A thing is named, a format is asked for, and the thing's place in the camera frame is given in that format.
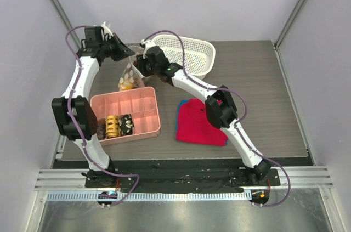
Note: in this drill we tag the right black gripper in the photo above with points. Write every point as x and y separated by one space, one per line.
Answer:
140 65

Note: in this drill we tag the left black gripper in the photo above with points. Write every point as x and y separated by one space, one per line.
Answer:
123 51

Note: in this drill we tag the clear polka dot zip bag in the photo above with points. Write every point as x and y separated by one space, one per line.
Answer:
131 73

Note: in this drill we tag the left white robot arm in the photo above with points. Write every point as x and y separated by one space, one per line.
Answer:
73 114

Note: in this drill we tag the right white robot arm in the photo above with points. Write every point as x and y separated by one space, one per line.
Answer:
221 111

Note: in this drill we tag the yellow fake fruit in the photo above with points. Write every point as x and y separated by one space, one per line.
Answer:
125 86

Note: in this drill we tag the pink divided organizer tray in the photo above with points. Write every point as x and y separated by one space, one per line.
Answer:
140 104

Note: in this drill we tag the white perforated plastic basket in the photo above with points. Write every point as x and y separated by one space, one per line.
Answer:
199 55

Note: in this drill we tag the blue folded cloth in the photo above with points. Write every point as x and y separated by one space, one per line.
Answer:
177 114

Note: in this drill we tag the black white patterned sock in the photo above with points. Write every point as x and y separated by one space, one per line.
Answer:
125 125

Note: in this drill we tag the yellow patterned rolled sock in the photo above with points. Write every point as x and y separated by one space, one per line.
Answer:
112 127

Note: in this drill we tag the brown patterned rolled sock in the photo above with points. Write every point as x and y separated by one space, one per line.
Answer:
101 132

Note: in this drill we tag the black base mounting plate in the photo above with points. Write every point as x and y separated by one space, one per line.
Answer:
200 175

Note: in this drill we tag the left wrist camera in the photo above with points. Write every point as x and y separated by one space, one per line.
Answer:
98 34

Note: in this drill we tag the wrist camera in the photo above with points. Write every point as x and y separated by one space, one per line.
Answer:
147 43
98 34

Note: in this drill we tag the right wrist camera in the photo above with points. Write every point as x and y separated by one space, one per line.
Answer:
147 43

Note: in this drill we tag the left aluminium frame post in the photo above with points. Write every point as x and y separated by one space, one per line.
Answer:
56 4

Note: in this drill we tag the aluminium frame post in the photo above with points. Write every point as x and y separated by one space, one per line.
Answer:
56 4
289 22

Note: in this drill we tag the right aluminium frame post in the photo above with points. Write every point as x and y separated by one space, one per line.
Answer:
289 22

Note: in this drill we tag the slotted white cable duct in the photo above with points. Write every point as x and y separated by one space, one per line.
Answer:
105 196

